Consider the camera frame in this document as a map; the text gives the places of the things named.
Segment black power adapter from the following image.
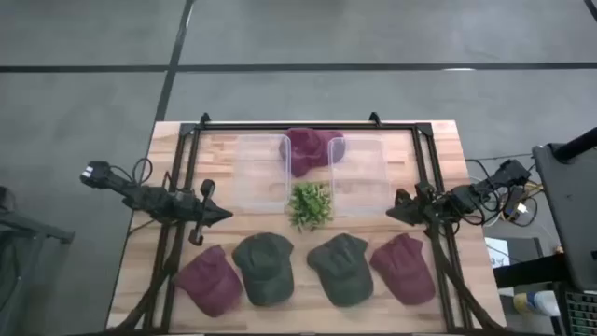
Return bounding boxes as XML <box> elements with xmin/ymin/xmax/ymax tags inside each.
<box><xmin>504</xmin><ymin>186</ymin><xmax>526</xmax><ymax>219</ymax></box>

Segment clear plastic bin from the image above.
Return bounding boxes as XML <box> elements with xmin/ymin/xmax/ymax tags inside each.
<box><xmin>235</xmin><ymin>133</ymin><xmax>293</xmax><ymax>215</ymax></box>
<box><xmin>327</xmin><ymin>134</ymin><xmax>392</xmax><ymax>218</ymax></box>

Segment maroon cap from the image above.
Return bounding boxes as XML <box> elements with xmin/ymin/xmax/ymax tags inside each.
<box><xmin>278</xmin><ymin>127</ymin><xmax>347</xmax><ymax>178</ymax></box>
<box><xmin>172</xmin><ymin>245</ymin><xmax>244</xmax><ymax>318</ymax></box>
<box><xmin>368</xmin><ymin>232</ymin><xmax>437</xmax><ymax>307</ymax></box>

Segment yellow and blue bottle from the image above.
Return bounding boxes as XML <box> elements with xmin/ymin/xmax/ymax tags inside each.
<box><xmin>512</xmin><ymin>289</ymin><xmax>561</xmax><ymax>318</ymax></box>

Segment black keyboard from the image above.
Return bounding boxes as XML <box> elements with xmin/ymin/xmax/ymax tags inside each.
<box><xmin>562</xmin><ymin>288</ymin><xmax>597</xmax><ymax>336</ymax></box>

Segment black stand base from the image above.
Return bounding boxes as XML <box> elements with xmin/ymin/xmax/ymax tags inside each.
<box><xmin>493</xmin><ymin>254</ymin><xmax>568</xmax><ymax>288</ymax></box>

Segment white paper sheet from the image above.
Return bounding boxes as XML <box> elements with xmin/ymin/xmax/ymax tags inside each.
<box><xmin>484</xmin><ymin>236</ymin><xmax>512</xmax><ymax>270</ymax></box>

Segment grey metal stand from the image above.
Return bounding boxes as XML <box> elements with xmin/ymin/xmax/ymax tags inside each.
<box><xmin>0</xmin><ymin>186</ymin><xmax>76</xmax><ymax>336</ymax></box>

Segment green artificial plant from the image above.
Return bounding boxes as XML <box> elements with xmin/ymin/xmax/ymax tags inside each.
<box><xmin>286</xmin><ymin>181</ymin><xmax>335</xmax><ymax>233</ymax></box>

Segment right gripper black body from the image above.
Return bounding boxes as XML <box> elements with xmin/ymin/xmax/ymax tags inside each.
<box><xmin>395</xmin><ymin>181</ymin><xmax>437</xmax><ymax>228</ymax></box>

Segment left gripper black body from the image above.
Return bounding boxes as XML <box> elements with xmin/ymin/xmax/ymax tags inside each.
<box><xmin>173</xmin><ymin>179</ymin><xmax>217</xmax><ymax>245</ymax></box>

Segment dark green cap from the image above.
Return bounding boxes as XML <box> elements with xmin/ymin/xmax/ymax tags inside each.
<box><xmin>231</xmin><ymin>231</ymin><xmax>296</xmax><ymax>308</ymax></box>
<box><xmin>306</xmin><ymin>232</ymin><xmax>375</xmax><ymax>308</ymax></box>

